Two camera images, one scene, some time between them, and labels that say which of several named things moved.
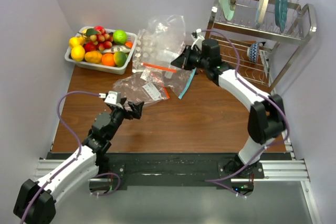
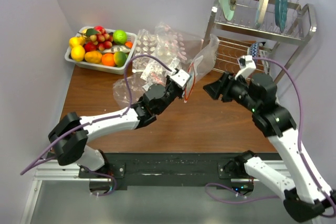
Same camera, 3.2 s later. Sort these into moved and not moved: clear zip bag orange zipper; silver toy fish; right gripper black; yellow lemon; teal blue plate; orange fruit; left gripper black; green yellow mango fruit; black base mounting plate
Moved: clear zip bag orange zipper; right gripper black; left gripper black
Not moved: orange fruit; yellow lemon; teal blue plate; green yellow mango fruit; silver toy fish; black base mounting plate
